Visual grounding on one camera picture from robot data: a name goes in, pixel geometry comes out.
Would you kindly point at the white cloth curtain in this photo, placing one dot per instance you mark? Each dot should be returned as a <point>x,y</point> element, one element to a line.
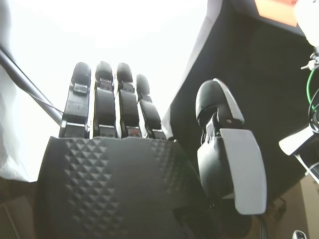
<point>99,30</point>

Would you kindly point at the grey metal rod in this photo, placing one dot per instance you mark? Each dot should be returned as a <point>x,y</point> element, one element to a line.
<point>25,81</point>

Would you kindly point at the orange rectangular box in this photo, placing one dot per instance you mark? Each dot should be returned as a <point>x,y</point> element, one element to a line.
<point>276,11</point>

